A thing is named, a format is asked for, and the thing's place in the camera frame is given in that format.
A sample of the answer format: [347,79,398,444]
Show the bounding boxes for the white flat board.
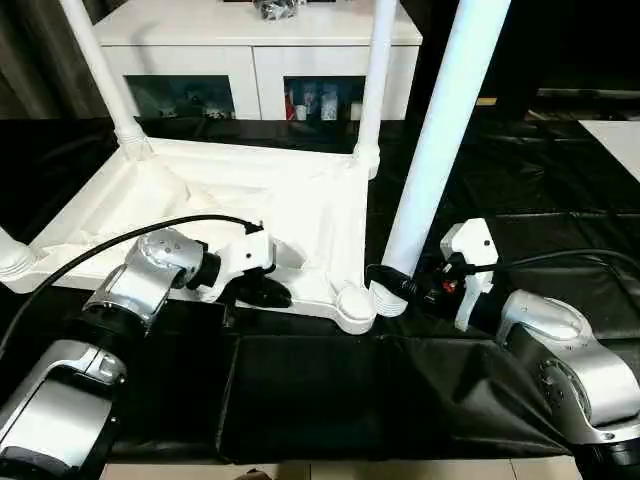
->
[577,118,640,182]

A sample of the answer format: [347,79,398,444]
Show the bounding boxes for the white plastic table top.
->
[0,137,382,337]

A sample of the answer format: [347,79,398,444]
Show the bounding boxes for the grey curtain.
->
[0,0,112,121]

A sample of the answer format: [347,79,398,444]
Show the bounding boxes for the white cabinet with glass doors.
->
[93,0,424,122]

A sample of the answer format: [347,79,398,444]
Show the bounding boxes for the black table mat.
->
[0,117,640,464]

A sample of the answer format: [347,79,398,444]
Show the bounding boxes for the white plastic table leg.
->
[58,0,152,162]
[0,227,40,282]
[355,0,401,177]
[368,0,512,319]

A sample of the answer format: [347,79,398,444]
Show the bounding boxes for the black cabinet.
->
[417,0,640,121]

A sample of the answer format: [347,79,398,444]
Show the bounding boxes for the black white spotted toy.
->
[252,0,302,22]

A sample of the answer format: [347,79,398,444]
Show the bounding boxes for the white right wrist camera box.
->
[439,217,499,331]

